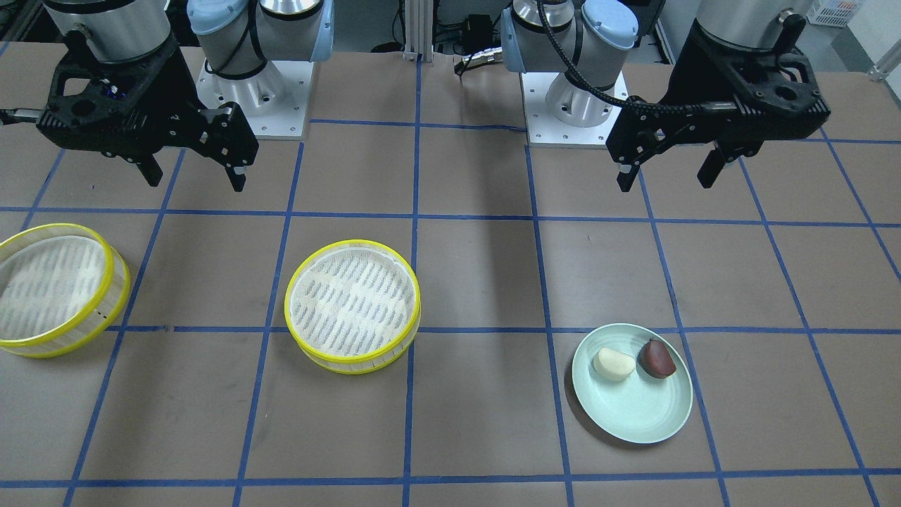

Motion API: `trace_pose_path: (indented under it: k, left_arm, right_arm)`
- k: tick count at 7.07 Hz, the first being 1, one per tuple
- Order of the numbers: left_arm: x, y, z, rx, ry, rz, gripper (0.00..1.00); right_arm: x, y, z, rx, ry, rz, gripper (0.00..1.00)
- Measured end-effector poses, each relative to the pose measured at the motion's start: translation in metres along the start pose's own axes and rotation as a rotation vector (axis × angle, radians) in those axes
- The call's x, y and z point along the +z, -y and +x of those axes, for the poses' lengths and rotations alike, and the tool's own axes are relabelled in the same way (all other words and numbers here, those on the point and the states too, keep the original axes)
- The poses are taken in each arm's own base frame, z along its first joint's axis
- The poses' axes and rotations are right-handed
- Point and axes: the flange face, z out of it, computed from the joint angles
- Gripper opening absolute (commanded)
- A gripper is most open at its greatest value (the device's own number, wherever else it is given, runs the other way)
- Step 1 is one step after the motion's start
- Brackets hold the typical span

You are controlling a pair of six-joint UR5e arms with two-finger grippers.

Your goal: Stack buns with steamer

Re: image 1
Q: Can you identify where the white steamed bun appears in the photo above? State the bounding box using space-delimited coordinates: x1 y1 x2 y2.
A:
592 347 636 382

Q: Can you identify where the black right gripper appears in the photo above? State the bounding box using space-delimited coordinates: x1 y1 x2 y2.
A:
36 32 260 193

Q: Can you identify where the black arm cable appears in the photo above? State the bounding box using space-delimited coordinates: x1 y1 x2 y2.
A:
536 0 712 115

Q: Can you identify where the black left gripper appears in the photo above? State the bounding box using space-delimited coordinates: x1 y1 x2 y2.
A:
607 20 831 193

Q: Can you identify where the light green plate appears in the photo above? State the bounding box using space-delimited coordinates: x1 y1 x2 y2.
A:
572 323 694 445

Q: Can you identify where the brown steamed bun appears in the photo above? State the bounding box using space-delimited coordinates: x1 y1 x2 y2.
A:
637 339 678 380

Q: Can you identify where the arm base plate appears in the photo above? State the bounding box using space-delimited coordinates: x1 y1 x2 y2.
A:
197 61 316 140
520 72 621 149

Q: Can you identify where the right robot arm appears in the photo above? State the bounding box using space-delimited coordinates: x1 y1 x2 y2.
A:
2 1 334 192

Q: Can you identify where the yellow rimmed steamer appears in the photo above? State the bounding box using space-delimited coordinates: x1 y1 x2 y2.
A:
1 223 131 358
283 239 422 375

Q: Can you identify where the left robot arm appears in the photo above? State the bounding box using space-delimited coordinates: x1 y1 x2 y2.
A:
500 1 831 192

